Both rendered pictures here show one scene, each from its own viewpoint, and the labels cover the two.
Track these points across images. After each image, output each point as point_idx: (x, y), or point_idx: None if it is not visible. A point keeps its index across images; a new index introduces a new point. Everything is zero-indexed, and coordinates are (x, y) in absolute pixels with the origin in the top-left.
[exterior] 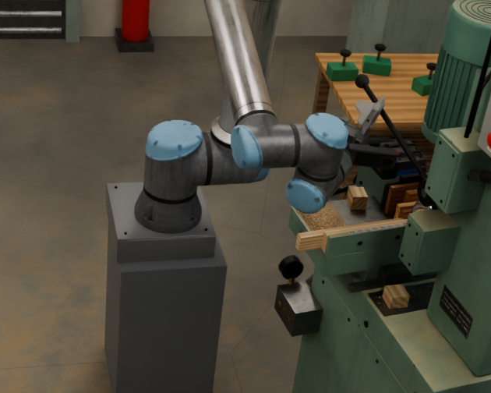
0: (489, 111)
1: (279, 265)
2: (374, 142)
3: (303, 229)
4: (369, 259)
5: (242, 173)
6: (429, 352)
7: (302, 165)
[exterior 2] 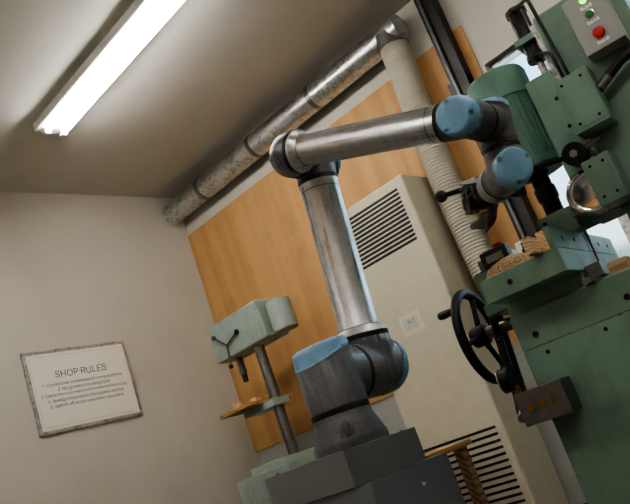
0: (578, 27)
1: (498, 380)
2: (464, 290)
3: (509, 274)
4: (575, 258)
5: (393, 361)
6: None
7: (501, 124)
